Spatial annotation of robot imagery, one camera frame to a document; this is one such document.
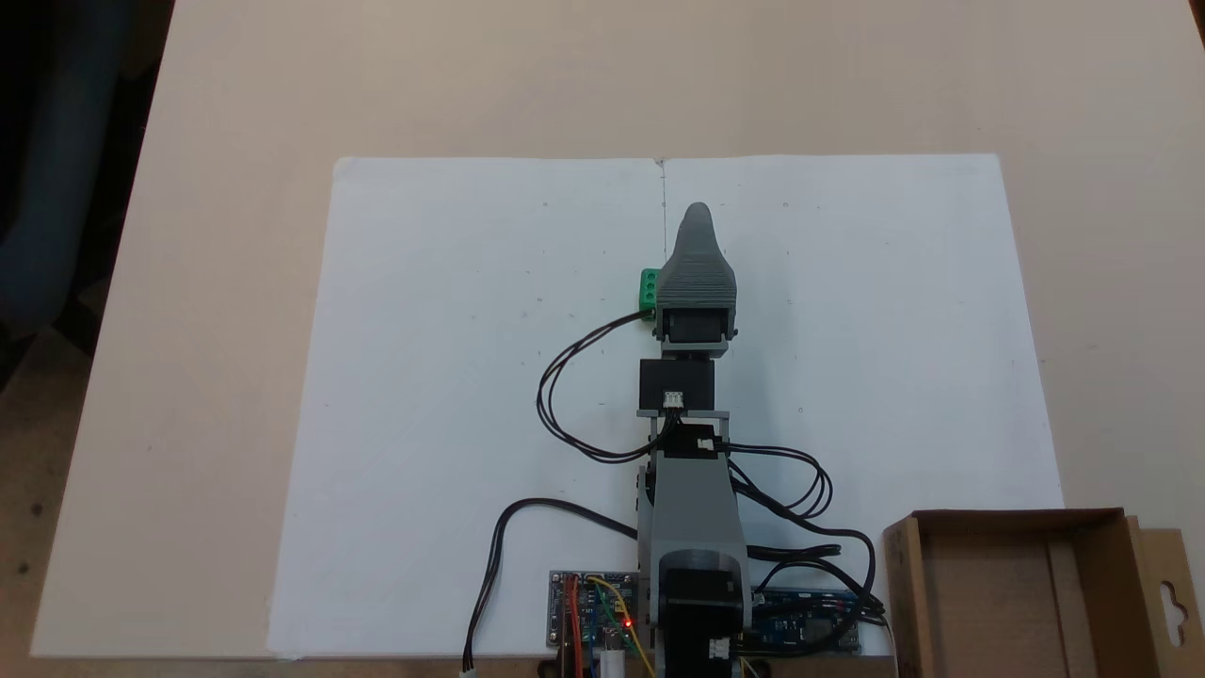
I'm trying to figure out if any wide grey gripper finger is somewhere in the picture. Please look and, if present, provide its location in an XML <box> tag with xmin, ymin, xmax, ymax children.
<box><xmin>655</xmin><ymin>202</ymin><xmax>738</xmax><ymax>312</ymax></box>

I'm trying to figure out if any circuit board with coloured wires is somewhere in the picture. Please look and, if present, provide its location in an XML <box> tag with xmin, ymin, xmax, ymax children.
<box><xmin>548</xmin><ymin>569</ymin><xmax>644</xmax><ymax>653</ymax></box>

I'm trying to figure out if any black gripper motor cable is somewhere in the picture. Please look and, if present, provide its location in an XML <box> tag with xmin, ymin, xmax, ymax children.
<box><xmin>536</xmin><ymin>311</ymin><xmax>671</xmax><ymax>465</ymax></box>

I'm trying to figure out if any black elbow motor cable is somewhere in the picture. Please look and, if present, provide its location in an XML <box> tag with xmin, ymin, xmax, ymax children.
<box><xmin>723</xmin><ymin>440</ymin><xmax>835</xmax><ymax>520</ymax></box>

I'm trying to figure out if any dark blue chair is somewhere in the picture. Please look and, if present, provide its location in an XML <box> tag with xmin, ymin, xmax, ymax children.
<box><xmin>0</xmin><ymin>0</ymin><xmax>130</xmax><ymax>332</ymax></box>

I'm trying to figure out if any orange wire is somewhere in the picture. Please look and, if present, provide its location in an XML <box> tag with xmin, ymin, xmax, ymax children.
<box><xmin>562</xmin><ymin>574</ymin><xmax>585</xmax><ymax>678</ymax></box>

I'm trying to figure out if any black base motor cable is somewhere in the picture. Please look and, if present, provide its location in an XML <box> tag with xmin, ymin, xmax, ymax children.
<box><xmin>744</xmin><ymin>513</ymin><xmax>888</xmax><ymax>626</ymax></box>

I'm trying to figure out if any black cable with white plug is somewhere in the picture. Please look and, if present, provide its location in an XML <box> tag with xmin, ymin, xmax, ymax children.
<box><xmin>460</xmin><ymin>497</ymin><xmax>647</xmax><ymax>678</ymax></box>

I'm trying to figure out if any brown cardboard box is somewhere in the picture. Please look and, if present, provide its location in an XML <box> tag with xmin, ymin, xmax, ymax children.
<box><xmin>882</xmin><ymin>507</ymin><xmax>1205</xmax><ymax>678</ymax></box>

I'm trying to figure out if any yellow wire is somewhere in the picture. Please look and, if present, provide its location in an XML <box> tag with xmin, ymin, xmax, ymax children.
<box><xmin>586</xmin><ymin>574</ymin><xmax>658</xmax><ymax>678</ymax></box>

